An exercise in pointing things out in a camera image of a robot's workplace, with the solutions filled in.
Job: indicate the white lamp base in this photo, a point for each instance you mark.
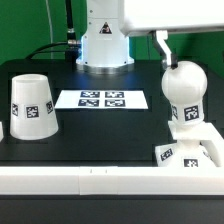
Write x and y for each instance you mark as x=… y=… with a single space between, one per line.
x=188 y=150

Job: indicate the white lamp shade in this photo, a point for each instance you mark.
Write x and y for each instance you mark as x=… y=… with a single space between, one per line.
x=32 y=110

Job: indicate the white lamp bulb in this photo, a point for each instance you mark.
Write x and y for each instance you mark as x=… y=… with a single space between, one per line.
x=185 y=87

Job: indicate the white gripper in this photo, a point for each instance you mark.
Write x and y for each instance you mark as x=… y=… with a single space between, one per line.
x=140 y=17

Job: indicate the white right wall bar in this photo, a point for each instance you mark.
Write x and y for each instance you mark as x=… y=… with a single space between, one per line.
x=215 y=145

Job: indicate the white marker sheet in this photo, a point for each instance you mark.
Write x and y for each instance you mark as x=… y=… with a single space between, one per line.
x=101 y=99

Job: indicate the white left wall bar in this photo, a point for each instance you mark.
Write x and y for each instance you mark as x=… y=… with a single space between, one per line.
x=1 y=132

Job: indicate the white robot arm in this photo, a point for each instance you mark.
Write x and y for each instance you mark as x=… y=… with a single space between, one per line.
x=111 y=23

